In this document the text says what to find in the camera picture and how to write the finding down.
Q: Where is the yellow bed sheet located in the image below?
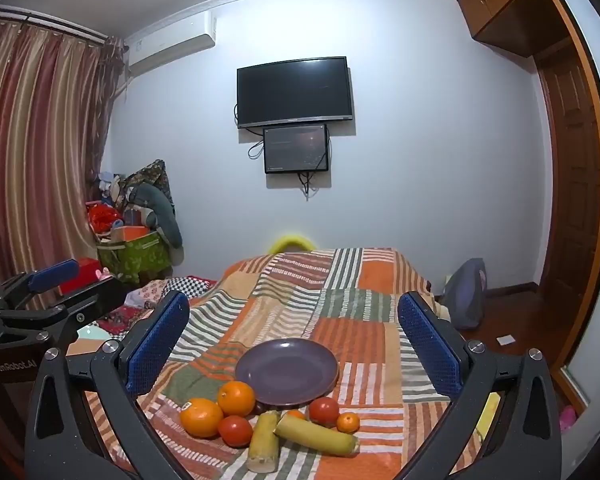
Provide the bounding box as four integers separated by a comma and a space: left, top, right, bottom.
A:
477, 392, 501, 436

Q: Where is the checkered cloth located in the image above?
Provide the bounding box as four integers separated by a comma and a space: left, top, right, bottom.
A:
167, 275, 216, 295

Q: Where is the yellow round object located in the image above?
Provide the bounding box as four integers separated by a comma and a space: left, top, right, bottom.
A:
269, 232, 315, 256

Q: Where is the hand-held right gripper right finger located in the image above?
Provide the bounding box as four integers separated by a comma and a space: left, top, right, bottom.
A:
397, 290, 563, 480

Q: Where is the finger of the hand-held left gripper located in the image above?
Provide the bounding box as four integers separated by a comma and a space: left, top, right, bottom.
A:
0, 276, 131, 356
0, 259, 80, 311

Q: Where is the floral cloth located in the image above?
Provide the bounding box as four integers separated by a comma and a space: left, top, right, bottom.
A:
125, 280, 173, 311

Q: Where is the grey backpack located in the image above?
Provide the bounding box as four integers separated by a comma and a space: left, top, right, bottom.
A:
442, 258, 488, 331

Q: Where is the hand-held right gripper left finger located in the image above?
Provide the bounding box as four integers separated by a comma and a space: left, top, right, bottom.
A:
25, 290, 191, 480

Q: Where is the striped curtain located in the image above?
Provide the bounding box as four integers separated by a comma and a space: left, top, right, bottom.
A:
0, 7, 128, 311

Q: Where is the red plastic bag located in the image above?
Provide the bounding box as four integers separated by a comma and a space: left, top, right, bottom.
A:
87, 202, 126, 233

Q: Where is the wall-mounted black television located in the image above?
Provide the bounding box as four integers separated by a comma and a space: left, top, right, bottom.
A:
236, 56, 355, 130

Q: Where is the white air conditioner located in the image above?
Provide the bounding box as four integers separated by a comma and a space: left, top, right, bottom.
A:
125, 10, 218, 78

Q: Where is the brown wooden door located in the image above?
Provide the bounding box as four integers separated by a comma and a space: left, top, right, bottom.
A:
532, 35, 600, 371

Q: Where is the grey plush cushion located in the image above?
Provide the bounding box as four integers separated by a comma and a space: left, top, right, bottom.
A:
132, 182, 183, 251

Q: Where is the red tomato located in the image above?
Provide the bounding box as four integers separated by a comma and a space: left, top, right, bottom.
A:
217, 415, 254, 448
307, 396, 341, 427

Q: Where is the purple plate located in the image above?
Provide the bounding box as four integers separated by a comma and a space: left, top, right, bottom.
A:
235, 338, 340, 407

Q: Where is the green storage box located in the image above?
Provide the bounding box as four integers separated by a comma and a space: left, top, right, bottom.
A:
96, 230, 173, 286

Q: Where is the plain orange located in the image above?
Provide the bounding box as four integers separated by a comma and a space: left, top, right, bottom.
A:
216, 381, 257, 417

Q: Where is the orange box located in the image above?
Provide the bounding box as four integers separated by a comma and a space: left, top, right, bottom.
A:
111, 225, 151, 243

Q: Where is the red box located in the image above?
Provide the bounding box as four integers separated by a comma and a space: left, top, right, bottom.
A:
60, 258, 101, 295

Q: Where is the wooden wall cabinet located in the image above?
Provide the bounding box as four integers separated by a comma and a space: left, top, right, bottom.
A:
456, 0, 571, 58

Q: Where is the striped patchwork blanket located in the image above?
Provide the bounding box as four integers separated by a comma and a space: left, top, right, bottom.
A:
67, 247, 486, 480

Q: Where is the orange with sticker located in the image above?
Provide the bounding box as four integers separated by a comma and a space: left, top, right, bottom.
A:
180, 397, 225, 439

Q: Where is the dark patterned cloth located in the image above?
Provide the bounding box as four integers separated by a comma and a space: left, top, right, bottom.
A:
117, 159, 173, 211

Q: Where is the sugarcane piece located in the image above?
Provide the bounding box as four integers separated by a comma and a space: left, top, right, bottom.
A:
246, 410, 281, 472
273, 416, 359, 457

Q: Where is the small black monitor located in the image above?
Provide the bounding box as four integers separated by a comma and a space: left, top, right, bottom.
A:
262, 123, 330, 175

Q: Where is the curtain rail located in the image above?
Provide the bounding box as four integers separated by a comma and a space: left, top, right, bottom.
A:
0, 4, 111, 43

